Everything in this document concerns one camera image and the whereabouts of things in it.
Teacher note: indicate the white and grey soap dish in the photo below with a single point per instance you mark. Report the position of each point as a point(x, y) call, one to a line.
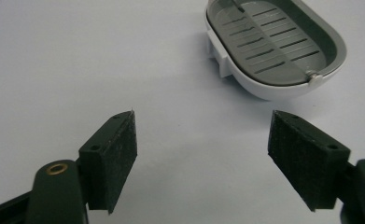
point(273, 46)

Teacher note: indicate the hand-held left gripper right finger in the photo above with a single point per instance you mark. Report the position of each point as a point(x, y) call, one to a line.
point(307, 161)

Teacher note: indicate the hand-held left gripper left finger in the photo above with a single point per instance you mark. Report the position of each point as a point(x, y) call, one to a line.
point(108, 161)

